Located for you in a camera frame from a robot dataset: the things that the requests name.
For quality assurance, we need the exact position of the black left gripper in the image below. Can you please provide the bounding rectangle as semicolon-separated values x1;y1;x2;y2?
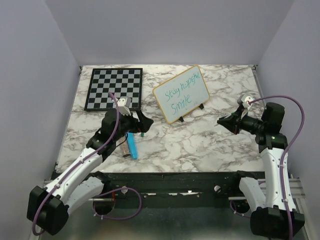
113;108;153;142

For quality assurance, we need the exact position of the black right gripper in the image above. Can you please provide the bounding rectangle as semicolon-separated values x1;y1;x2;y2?
218;105;266;135

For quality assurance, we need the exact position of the yellow framed whiteboard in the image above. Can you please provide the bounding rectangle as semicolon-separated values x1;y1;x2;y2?
152;65;210;124

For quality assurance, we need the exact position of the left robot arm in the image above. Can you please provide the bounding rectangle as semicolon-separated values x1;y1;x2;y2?
26;108;154;236

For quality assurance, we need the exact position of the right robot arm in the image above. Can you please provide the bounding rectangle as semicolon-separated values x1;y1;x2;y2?
217;100;305;240

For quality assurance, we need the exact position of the blue toy microphone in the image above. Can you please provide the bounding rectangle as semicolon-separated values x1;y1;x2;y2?
127;132;138;160

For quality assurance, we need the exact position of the black white chessboard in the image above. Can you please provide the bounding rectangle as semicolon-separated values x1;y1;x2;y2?
84;68;143;112

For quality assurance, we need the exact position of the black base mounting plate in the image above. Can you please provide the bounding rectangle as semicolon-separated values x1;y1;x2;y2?
51;170;266;209

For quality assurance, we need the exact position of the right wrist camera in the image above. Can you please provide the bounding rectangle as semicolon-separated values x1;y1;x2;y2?
237;93;254;110

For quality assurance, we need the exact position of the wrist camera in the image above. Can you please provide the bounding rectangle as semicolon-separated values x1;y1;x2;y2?
237;93;254;110
117;96;132;116

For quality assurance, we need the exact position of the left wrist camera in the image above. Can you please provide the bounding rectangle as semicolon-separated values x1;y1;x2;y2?
117;96;132;116

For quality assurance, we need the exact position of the wire whiteboard stand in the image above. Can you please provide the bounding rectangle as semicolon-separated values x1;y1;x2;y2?
178;103;204;123

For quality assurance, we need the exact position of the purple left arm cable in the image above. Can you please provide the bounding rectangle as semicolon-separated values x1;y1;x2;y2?
32;91;143;236

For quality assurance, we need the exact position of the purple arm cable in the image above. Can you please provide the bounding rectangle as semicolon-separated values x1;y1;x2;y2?
32;91;143;236
229;96;306;237

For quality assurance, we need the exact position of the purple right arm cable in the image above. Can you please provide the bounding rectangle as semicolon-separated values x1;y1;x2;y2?
229;96;306;237

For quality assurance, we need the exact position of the aluminium rail frame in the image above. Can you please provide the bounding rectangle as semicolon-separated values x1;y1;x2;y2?
27;64;311;240

